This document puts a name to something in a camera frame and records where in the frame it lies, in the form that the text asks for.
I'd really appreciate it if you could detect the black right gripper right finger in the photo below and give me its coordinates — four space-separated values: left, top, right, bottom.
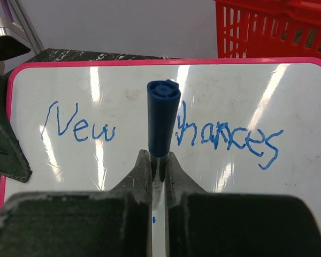
165 153 321 256

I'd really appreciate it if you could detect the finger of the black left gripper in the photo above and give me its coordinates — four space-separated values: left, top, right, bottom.
0 76 32 183

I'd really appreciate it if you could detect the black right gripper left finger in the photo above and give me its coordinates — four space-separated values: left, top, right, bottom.
0 150 152 256

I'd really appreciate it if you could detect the pink framed whiteboard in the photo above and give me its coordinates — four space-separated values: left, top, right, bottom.
0 58 321 230

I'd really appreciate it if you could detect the white blue whiteboard marker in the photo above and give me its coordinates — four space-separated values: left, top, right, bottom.
147 80 181 210

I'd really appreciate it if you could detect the red plastic shopping basket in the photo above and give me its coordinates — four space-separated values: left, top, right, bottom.
215 1 321 59

